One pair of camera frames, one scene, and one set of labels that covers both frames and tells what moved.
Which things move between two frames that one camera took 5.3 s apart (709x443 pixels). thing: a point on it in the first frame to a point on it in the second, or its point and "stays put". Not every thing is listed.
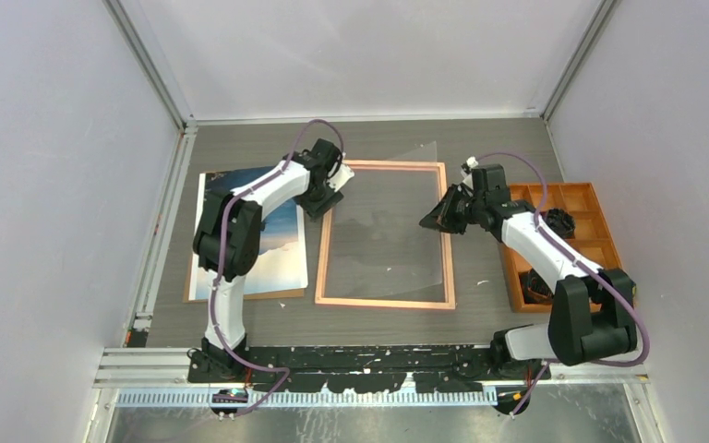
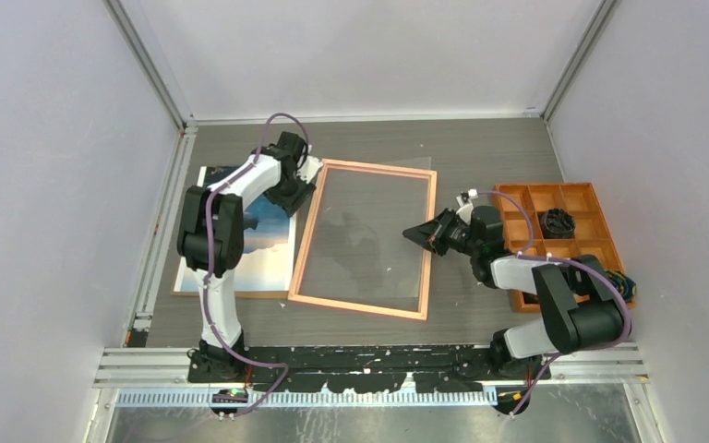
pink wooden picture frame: (450, 296) to (341, 304)
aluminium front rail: (169, 367) stays put
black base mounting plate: (377, 367) stays put
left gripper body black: (317, 201) to (291, 195)
